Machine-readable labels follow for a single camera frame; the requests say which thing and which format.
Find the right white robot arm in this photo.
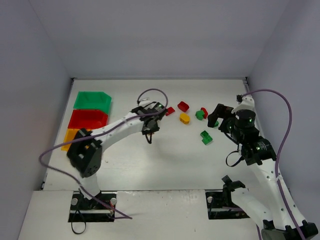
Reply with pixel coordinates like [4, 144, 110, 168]
[207, 95, 319, 240]

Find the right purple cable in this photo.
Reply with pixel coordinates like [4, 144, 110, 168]
[239, 88, 307, 240]

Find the small red sloped lego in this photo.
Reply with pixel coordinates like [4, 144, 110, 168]
[165, 106, 175, 116]

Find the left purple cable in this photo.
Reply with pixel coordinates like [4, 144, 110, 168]
[38, 88, 169, 220]

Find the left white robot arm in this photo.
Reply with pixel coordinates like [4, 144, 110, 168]
[66, 102, 167, 200]

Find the red plastic bin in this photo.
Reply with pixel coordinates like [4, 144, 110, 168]
[68, 109, 109, 129]

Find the purple cable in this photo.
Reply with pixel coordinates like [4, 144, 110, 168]
[38, 88, 169, 220]
[239, 88, 307, 240]

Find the green rounded lego brick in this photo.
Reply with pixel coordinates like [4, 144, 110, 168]
[195, 110, 205, 121]

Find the green double lego brick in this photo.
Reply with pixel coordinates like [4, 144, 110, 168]
[200, 130, 213, 145]

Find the red rounded lego brick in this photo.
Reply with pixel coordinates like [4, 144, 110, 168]
[177, 101, 190, 113]

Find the yellow plastic bin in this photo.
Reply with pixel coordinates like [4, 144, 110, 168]
[60, 128, 79, 152]

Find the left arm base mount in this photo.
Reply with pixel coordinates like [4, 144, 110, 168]
[68, 191, 115, 223]

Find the green plastic bin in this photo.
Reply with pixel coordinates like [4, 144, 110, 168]
[73, 91, 112, 115]

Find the yellow rounded lego brick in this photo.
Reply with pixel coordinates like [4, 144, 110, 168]
[179, 112, 190, 125]

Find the red arch lego brick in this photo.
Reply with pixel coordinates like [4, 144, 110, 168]
[200, 107, 208, 119]

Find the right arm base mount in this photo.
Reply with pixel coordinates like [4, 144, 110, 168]
[205, 190, 250, 220]

